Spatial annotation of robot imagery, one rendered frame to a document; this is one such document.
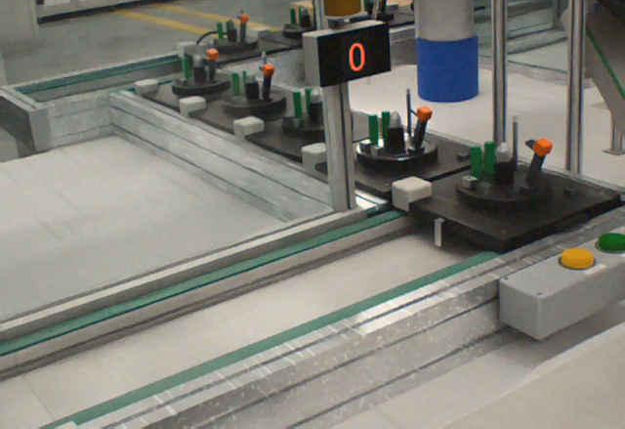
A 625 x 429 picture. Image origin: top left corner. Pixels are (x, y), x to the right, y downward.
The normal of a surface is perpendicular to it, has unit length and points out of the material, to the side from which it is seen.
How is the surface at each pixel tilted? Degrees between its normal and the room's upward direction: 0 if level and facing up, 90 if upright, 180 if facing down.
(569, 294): 90
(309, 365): 90
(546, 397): 0
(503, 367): 0
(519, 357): 0
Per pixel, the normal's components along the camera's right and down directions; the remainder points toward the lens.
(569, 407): -0.07, -0.93
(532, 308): -0.83, 0.26
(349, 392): 0.56, 0.26
